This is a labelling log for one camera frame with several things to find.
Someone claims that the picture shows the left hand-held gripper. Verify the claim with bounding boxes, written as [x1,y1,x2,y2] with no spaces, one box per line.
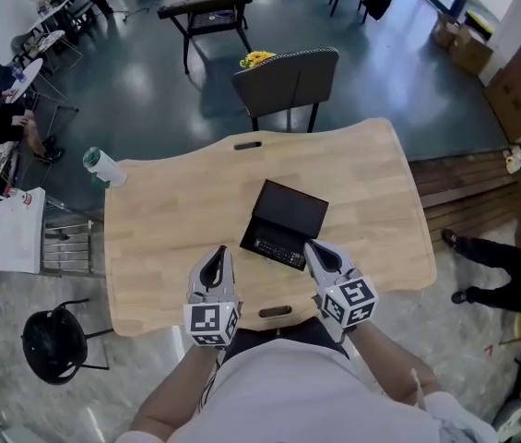
[183,245,243,351]

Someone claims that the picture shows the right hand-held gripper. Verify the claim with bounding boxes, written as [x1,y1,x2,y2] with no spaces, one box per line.
[303,239,380,343]

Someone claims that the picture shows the black remote control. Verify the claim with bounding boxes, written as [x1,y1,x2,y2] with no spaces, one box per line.
[251,235,308,271]

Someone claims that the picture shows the black storage box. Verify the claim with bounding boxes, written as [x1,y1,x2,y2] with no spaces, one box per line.
[239,178,330,272]

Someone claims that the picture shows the person's right forearm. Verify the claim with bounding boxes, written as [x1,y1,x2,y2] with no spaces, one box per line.
[346,322,442,409]

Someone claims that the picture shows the person's left forearm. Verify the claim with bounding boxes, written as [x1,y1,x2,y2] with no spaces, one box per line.
[129,342,225,433]

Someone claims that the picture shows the person's black trousers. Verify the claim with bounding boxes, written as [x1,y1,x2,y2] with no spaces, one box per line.
[225,316,351,364]

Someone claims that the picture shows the person's white shirt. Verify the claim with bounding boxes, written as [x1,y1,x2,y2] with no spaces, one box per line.
[115,338,499,443]

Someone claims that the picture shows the metal rack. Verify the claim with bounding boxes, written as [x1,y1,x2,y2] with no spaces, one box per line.
[41,219,104,279]

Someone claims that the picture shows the white bottle with green cap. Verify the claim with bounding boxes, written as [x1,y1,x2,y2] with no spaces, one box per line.
[82,146,129,188]

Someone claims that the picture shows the black round stool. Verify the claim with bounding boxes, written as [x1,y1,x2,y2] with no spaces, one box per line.
[20,298,114,386]

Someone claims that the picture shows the grey chair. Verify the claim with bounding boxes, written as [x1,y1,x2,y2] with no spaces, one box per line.
[231,46,340,134]

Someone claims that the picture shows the white paper bag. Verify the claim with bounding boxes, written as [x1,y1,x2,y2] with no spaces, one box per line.
[0,186,47,275]

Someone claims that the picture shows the yellow flowers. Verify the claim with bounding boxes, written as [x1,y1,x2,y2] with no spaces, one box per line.
[239,50,278,70]

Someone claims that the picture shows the white round table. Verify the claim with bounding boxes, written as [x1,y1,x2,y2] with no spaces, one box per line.
[4,57,80,114]

